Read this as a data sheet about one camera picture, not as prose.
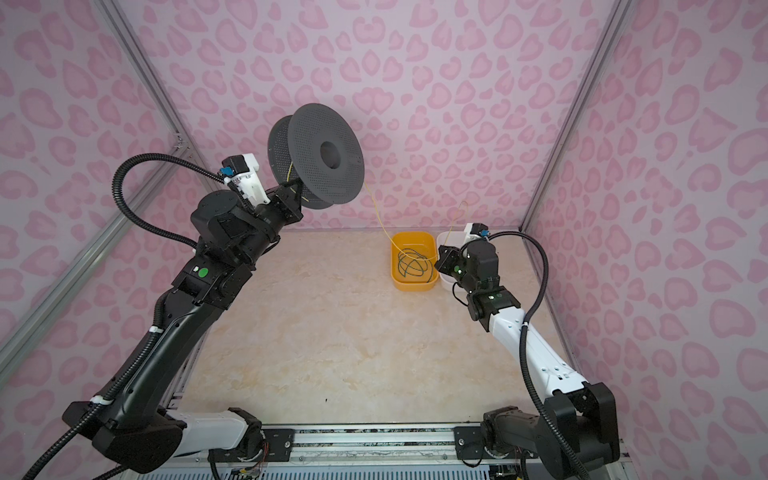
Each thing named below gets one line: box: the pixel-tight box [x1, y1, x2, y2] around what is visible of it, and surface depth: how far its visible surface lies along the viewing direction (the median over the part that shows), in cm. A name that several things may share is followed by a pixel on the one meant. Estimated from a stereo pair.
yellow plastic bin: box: [390, 231, 439, 292], surface depth 109 cm
